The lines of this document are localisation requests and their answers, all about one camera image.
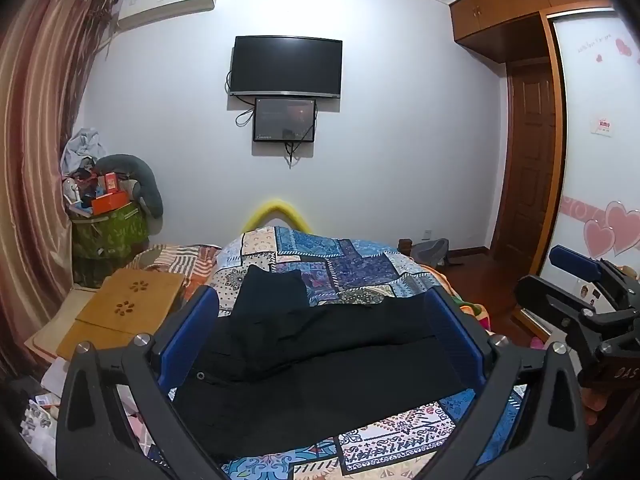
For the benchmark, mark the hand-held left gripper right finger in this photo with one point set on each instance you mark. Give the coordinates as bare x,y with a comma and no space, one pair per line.
452,321

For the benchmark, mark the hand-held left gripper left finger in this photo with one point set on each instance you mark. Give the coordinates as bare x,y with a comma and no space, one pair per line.
196,316

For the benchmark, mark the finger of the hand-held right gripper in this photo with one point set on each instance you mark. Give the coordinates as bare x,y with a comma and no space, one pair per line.
575,262
547,302

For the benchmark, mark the black pants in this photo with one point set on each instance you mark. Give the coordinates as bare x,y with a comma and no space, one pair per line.
320,355

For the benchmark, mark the person's right hand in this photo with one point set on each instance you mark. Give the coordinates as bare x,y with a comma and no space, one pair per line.
597,402

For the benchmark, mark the pink slippers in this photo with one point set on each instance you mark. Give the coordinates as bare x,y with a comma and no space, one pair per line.
536,344

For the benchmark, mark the striped orange cloth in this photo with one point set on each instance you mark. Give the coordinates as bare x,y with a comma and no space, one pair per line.
172,260

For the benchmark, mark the wooden lap desk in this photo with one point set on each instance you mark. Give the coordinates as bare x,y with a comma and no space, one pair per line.
125,310

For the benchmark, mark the wooden bedpost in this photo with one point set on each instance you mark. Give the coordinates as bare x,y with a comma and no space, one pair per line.
404,247

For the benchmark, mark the brown wooden door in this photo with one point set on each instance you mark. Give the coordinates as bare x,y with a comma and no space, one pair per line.
530,160

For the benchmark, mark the green leaf-print box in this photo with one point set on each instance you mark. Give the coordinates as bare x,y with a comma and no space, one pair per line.
110,235

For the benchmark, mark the blue patchwork printed blanket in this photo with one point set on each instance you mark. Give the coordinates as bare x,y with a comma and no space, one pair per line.
345,265

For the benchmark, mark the white paper note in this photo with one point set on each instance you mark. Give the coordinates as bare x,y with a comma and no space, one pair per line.
604,126

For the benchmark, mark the orange box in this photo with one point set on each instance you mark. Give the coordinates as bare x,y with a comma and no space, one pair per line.
107,201

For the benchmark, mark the grey curved pillow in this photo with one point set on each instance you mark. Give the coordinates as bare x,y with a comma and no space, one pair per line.
145,180

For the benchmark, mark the scattered papers pile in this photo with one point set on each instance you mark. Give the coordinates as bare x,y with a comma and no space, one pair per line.
42,410

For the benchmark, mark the white crumpled cloth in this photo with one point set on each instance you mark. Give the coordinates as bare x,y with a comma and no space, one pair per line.
85,147

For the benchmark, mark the small black monitor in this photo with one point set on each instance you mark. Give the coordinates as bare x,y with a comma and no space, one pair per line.
285,120

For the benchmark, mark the striped brown curtain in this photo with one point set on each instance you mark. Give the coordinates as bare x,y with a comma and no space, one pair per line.
35,160

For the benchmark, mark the wooden overhead cabinet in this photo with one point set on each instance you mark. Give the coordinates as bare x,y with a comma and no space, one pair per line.
520,5

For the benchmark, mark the white air conditioner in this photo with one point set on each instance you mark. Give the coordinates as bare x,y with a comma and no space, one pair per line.
165,2

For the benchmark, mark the yellow foam bed rail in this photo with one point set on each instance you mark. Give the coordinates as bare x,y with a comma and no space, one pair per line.
280,210

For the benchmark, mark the black wall television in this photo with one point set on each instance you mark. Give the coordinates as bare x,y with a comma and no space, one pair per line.
286,66

